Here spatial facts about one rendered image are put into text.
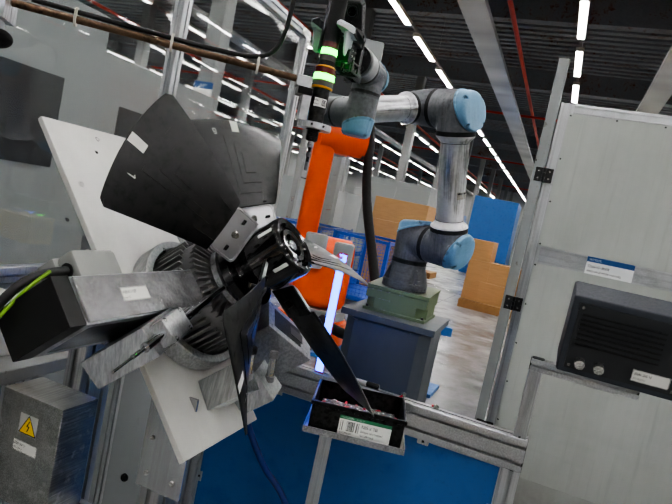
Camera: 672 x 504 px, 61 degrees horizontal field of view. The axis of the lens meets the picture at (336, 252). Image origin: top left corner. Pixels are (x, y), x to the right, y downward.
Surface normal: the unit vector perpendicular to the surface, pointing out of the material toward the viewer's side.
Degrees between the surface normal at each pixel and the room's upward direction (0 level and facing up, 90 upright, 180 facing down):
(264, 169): 46
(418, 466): 90
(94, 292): 50
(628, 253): 90
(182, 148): 77
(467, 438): 90
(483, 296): 90
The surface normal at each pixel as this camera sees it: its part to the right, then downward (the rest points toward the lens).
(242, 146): 0.40, -0.55
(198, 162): 0.73, 0.00
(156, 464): -0.35, 0.00
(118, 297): 0.83, -0.46
